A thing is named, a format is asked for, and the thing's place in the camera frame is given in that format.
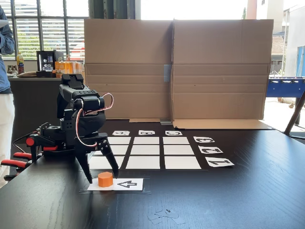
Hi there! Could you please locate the window with blinds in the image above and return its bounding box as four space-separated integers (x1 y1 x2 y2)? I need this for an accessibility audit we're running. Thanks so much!
0 0 89 62

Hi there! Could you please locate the paper sheet number 1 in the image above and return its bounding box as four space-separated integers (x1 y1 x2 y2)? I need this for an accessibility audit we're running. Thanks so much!
204 157 235 168

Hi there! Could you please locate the black slanted metal leg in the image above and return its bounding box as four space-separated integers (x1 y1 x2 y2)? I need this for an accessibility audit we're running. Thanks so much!
283 90 305 140

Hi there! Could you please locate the white nine-square grid sheet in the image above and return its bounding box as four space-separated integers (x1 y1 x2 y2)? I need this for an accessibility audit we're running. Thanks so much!
82 135 209 171

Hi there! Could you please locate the red white servo cable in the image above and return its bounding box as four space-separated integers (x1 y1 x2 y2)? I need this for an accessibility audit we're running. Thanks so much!
75 93 114 147

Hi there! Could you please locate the paper sheet number 3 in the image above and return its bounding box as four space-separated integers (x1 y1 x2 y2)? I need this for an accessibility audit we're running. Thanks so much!
193 136 215 144

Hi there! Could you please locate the yellow drink bottle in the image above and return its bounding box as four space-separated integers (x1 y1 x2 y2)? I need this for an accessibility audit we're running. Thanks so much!
16 52 25 75

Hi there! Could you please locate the orange juice carton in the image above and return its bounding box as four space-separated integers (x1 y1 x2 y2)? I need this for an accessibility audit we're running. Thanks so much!
72 61 84 77
55 61 65 78
64 61 73 78

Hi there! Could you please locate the clamp with red handles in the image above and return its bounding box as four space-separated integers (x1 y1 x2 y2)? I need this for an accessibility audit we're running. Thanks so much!
0 152 33 182

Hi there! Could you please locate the black power cable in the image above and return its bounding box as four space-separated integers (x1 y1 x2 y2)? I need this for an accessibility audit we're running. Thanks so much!
12 130 41 153

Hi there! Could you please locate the black clamp red knob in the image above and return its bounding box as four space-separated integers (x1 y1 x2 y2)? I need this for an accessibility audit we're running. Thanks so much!
25 133 59 163

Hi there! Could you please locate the white arrow paper sheet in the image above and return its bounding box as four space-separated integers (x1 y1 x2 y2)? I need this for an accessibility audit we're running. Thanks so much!
87 178 144 191

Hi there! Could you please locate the standing person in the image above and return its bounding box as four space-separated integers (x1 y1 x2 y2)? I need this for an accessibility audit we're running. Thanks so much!
0 6 15 189

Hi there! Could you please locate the round orange token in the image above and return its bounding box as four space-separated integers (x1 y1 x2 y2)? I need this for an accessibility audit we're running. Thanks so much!
97 171 114 187

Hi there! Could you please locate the black mini fridge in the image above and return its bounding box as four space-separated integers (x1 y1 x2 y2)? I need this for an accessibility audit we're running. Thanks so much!
36 50 64 78

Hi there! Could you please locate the blue foosball table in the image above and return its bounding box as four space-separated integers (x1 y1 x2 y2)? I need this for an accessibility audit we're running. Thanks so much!
266 76 305 109

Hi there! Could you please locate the paper sheet number 2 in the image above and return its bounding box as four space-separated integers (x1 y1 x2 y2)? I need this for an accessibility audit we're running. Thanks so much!
198 146 224 155

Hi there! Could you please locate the brown paper bag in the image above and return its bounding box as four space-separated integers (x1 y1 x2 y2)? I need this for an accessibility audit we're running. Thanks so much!
17 71 39 78

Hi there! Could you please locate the brown cardboard box panel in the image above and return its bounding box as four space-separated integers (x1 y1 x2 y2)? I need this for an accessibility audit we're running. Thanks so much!
172 18 275 131
83 18 174 123

